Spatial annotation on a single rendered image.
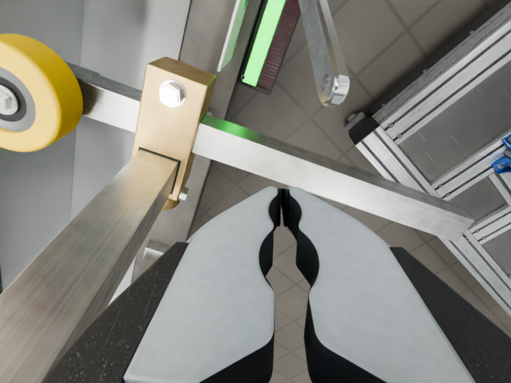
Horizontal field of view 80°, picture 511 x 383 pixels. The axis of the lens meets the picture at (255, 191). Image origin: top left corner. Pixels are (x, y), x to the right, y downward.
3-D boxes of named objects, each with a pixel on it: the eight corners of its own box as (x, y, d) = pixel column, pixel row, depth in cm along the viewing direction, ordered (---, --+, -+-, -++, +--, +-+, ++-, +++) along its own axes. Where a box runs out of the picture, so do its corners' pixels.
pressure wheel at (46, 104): (84, 11, 28) (-17, 10, 18) (139, 90, 32) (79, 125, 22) (25, 56, 30) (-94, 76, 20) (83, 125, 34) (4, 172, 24)
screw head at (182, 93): (188, 84, 24) (185, 88, 23) (182, 109, 25) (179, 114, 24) (163, 75, 24) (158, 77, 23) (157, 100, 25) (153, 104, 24)
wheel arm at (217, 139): (456, 199, 34) (479, 222, 30) (437, 223, 35) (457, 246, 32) (49, 51, 28) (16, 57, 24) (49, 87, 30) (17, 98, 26)
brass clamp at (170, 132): (223, 77, 29) (215, 88, 24) (189, 194, 35) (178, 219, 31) (158, 52, 28) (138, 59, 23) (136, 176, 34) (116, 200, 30)
